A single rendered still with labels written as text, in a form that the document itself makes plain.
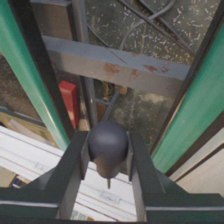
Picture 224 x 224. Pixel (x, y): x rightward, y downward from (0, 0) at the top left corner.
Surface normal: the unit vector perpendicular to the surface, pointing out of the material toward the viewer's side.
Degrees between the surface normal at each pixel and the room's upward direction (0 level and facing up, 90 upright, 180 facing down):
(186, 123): 0
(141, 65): 90
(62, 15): 0
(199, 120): 0
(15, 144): 90
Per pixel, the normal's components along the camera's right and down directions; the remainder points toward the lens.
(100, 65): -0.35, 0.74
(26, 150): 0.01, -0.61
